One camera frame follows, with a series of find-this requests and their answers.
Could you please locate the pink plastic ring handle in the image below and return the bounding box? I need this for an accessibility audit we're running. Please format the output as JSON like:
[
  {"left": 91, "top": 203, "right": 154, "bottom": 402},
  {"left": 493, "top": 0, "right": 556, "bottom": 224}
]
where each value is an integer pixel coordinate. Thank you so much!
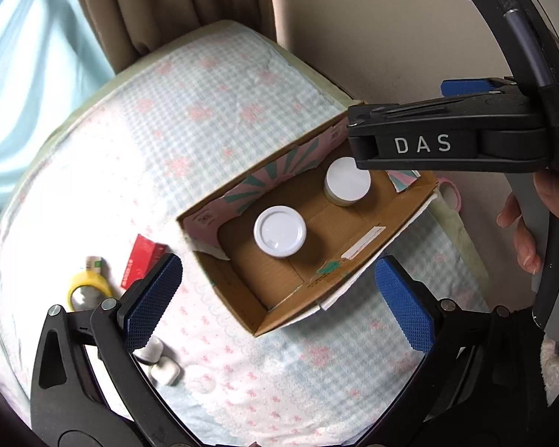
[{"left": 435, "top": 176, "right": 462, "bottom": 213}]

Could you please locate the small white case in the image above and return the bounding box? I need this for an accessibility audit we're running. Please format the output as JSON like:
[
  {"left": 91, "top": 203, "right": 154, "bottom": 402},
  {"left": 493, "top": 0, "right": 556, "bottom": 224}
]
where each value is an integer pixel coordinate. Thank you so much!
[
  {"left": 149, "top": 356, "right": 183, "bottom": 387},
  {"left": 133, "top": 336, "right": 165, "bottom": 367}
]

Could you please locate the cardboard box with pink print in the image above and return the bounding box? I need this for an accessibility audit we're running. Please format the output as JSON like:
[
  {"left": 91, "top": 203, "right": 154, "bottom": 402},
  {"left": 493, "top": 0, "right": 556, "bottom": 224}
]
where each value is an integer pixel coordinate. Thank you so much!
[{"left": 174, "top": 100, "right": 441, "bottom": 338}]

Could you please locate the white fluffy cloth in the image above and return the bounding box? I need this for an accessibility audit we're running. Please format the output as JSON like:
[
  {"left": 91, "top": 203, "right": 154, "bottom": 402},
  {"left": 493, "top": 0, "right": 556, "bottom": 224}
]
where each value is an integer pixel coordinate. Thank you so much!
[{"left": 539, "top": 333, "right": 559, "bottom": 413}]

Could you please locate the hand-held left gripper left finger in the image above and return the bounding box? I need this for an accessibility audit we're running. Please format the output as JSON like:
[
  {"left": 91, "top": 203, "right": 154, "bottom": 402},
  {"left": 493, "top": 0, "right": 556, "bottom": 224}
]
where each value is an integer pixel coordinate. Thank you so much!
[{"left": 30, "top": 253, "right": 201, "bottom": 434}]

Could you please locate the person's right hand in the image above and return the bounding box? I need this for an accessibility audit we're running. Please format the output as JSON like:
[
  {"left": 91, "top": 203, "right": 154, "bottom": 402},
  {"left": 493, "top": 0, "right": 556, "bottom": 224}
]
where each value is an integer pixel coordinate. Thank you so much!
[{"left": 497, "top": 170, "right": 559, "bottom": 275}]

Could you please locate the light blue cloth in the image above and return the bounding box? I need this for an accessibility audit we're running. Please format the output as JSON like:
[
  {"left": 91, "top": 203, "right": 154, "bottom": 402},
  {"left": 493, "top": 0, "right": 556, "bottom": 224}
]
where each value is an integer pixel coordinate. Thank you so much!
[{"left": 0, "top": 0, "right": 118, "bottom": 224}]

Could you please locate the red packet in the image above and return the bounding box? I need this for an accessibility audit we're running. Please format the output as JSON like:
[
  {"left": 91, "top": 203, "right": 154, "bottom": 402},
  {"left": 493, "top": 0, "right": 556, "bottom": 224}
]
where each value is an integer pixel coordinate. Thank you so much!
[{"left": 119, "top": 234, "right": 169, "bottom": 290}]

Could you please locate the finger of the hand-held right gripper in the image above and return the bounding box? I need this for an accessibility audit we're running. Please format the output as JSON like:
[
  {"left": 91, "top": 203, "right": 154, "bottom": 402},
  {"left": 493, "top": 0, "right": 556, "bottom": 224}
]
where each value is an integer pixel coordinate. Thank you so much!
[
  {"left": 346, "top": 89, "right": 543, "bottom": 127},
  {"left": 440, "top": 77, "right": 519, "bottom": 98}
]

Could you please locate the brown curtain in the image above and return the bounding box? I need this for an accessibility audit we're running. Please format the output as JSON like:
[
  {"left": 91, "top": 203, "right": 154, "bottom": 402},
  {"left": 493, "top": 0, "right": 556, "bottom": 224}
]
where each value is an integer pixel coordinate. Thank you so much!
[{"left": 64, "top": 0, "right": 282, "bottom": 73}]

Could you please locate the green mattress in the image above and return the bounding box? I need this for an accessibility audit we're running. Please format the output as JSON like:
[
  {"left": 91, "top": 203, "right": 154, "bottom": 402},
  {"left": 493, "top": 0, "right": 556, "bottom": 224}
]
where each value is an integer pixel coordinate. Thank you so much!
[{"left": 40, "top": 19, "right": 492, "bottom": 308}]

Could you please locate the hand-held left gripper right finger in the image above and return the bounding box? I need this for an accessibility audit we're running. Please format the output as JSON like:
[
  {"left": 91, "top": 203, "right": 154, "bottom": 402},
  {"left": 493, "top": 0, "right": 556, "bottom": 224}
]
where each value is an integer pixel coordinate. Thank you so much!
[{"left": 342, "top": 255, "right": 532, "bottom": 434}]

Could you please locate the white-lidded jar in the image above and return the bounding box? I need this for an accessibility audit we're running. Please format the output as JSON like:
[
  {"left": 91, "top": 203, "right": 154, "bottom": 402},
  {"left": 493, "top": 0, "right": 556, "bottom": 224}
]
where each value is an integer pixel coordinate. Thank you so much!
[
  {"left": 254, "top": 205, "right": 307, "bottom": 258},
  {"left": 323, "top": 157, "right": 372, "bottom": 207}
]

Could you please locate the yellow tape roll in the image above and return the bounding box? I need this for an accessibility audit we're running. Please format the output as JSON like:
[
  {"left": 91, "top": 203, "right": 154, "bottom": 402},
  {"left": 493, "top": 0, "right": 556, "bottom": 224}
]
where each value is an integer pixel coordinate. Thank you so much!
[{"left": 67, "top": 269, "right": 115, "bottom": 311}]

